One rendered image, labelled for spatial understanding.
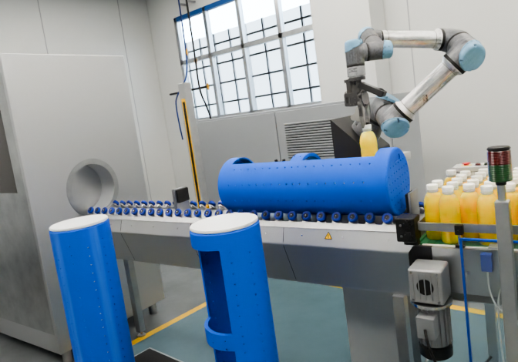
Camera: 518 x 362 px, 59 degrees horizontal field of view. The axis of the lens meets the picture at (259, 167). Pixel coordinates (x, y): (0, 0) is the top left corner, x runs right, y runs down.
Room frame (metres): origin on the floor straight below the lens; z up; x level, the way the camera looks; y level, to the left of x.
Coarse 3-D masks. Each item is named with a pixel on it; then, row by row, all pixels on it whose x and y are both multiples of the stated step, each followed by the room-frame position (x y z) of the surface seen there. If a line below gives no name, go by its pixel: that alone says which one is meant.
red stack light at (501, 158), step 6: (510, 150) 1.28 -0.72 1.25; (486, 156) 1.32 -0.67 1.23; (492, 156) 1.29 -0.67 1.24; (498, 156) 1.28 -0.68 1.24; (504, 156) 1.28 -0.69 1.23; (510, 156) 1.28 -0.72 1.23; (492, 162) 1.29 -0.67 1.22; (498, 162) 1.28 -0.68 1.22; (504, 162) 1.28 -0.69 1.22; (510, 162) 1.28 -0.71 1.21
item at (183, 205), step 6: (186, 186) 2.65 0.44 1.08; (174, 192) 2.58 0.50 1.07; (180, 192) 2.59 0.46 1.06; (186, 192) 2.62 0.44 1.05; (174, 198) 2.58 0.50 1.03; (180, 198) 2.58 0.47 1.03; (186, 198) 2.62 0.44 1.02; (174, 204) 2.59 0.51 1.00; (180, 204) 2.60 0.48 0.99; (186, 204) 2.63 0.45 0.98
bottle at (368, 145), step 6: (366, 132) 1.89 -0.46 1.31; (372, 132) 1.89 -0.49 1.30; (360, 138) 1.91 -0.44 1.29; (366, 138) 1.88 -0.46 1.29; (372, 138) 1.88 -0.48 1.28; (360, 144) 1.91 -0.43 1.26; (366, 144) 1.88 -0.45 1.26; (372, 144) 1.87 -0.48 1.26; (366, 150) 1.88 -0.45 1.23; (372, 150) 1.87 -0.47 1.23; (366, 156) 1.88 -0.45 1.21
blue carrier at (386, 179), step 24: (240, 168) 2.21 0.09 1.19; (264, 168) 2.12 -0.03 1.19; (288, 168) 2.04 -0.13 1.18; (312, 168) 1.96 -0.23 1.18; (336, 168) 1.89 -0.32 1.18; (360, 168) 1.82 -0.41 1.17; (384, 168) 1.76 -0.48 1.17; (408, 168) 1.95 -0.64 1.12; (240, 192) 2.17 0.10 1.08; (264, 192) 2.08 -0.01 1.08; (288, 192) 2.01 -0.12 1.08; (312, 192) 1.93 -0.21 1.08; (336, 192) 1.87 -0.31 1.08; (360, 192) 1.80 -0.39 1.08; (384, 192) 1.74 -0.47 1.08; (408, 192) 1.93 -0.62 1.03
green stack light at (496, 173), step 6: (492, 168) 1.30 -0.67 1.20; (498, 168) 1.28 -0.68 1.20; (504, 168) 1.28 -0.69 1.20; (510, 168) 1.28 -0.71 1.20; (492, 174) 1.30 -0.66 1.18; (498, 174) 1.28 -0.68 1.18; (504, 174) 1.28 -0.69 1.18; (510, 174) 1.28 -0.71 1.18; (492, 180) 1.30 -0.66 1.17; (498, 180) 1.28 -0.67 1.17; (504, 180) 1.28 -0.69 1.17; (510, 180) 1.28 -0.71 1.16
